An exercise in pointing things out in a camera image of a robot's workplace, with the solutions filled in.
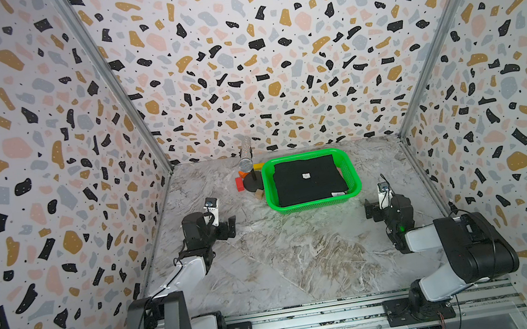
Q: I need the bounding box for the green plastic basket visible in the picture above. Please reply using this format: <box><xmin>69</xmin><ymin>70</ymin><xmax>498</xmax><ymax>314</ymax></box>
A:
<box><xmin>261</xmin><ymin>148</ymin><xmax>363</xmax><ymax>215</ymax></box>

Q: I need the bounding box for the black t-shirt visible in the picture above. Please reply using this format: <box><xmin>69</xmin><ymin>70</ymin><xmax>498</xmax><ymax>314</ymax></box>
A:
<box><xmin>273</xmin><ymin>155</ymin><xmax>349</xmax><ymax>207</ymax></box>

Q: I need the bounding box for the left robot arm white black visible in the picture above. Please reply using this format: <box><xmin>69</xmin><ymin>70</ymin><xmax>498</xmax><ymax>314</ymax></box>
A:
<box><xmin>126</xmin><ymin>208</ymin><xmax>252</xmax><ymax>329</ymax></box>

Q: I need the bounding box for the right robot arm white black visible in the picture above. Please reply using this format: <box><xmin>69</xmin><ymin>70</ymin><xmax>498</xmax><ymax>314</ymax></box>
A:
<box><xmin>365</xmin><ymin>191</ymin><xmax>520</xmax><ymax>322</ymax></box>

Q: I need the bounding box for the small wooden block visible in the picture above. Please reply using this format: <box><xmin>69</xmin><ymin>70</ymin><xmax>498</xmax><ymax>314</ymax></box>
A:
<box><xmin>254</xmin><ymin>189</ymin><xmax>265</xmax><ymax>200</ymax></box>

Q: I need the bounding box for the red block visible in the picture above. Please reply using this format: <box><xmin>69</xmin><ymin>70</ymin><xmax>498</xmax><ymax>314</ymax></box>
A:
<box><xmin>235</xmin><ymin>177</ymin><xmax>245</xmax><ymax>192</ymax></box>

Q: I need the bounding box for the black round disc stand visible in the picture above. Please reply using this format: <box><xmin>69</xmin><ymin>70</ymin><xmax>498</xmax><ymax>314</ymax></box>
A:
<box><xmin>242</xmin><ymin>170</ymin><xmax>265</xmax><ymax>193</ymax></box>

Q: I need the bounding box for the yellow block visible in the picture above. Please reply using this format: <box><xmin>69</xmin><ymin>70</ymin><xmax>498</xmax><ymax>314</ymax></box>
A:
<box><xmin>254</xmin><ymin>163</ymin><xmax>265</xmax><ymax>171</ymax></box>

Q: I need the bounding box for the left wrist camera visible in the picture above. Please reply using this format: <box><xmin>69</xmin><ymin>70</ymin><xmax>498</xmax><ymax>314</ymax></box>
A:
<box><xmin>203</xmin><ymin>197</ymin><xmax>219</xmax><ymax>228</ymax></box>

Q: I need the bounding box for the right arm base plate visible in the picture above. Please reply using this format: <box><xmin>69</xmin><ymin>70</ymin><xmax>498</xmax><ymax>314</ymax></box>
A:
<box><xmin>382</xmin><ymin>297</ymin><xmax>457</xmax><ymax>328</ymax></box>

